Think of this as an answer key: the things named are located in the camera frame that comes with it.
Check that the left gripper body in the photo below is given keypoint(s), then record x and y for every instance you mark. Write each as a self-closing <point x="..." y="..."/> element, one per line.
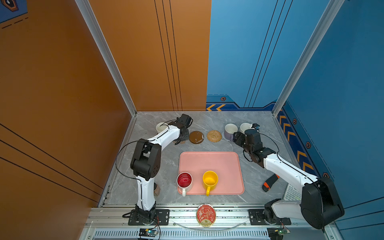
<point x="186" y="136"/>

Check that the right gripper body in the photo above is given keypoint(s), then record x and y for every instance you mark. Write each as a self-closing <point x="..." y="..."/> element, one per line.
<point x="241" y="140"/>

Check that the glossy dark brown coaster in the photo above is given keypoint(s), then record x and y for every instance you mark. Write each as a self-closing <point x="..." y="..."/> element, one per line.
<point x="196" y="137"/>

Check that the white mug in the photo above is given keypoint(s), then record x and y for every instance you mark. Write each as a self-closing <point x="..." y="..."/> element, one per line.
<point x="245" y="126"/>

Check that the purple mug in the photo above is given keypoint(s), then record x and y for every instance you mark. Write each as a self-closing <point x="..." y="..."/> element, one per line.
<point x="230" y="130"/>

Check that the cream mug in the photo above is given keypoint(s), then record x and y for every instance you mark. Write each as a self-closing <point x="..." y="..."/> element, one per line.
<point x="160" y="127"/>

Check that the woven rattan coaster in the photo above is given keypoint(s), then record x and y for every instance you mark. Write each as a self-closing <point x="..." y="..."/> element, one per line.
<point x="214" y="136"/>

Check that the yellow mug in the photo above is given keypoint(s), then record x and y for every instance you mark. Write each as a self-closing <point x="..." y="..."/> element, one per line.
<point x="210" y="181"/>

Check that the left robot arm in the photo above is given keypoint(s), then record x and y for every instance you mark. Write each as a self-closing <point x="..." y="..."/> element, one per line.
<point x="146" y="163"/>

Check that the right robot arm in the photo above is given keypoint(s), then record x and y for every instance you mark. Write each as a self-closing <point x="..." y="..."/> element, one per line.
<point x="320" y="203"/>

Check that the red mug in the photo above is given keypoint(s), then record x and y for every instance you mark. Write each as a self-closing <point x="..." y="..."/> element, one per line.
<point x="185" y="182"/>

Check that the black orange utility knife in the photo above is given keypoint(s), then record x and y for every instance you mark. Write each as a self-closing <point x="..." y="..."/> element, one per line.
<point x="269" y="182"/>

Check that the brown spice jar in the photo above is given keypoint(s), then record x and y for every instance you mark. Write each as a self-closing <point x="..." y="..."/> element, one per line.
<point x="157" y="189"/>

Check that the white calculator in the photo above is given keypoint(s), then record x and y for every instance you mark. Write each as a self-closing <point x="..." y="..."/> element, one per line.
<point x="291" y="194"/>

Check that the right circuit board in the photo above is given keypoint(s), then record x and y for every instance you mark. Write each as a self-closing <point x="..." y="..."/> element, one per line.
<point x="278" y="234"/>

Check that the left green circuit board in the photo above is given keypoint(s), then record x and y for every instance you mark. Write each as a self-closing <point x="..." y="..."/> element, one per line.
<point x="148" y="234"/>

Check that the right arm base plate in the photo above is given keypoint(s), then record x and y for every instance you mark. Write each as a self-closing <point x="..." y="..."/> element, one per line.
<point x="258" y="218"/>

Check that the aluminium front rail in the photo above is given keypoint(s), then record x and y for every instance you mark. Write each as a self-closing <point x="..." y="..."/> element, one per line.
<point x="232" y="223"/>

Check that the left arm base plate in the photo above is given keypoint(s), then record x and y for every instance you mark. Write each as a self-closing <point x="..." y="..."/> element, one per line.
<point x="158" y="216"/>

